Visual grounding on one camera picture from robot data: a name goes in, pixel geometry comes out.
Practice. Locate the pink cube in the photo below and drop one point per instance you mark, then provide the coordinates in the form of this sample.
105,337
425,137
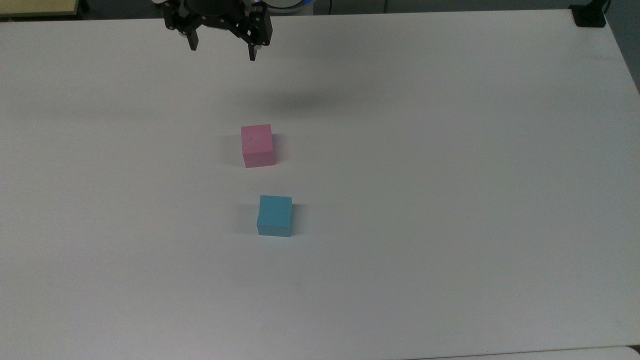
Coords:
257,144

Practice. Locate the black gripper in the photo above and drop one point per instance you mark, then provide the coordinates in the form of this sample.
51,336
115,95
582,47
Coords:
214,12

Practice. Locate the yellow side table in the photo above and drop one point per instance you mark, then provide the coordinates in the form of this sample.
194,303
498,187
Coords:
37,7

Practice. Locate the black table clamp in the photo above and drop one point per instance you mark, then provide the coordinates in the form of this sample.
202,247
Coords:
590,16

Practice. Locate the blue cube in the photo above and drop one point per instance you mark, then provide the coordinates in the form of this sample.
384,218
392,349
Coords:
274,215

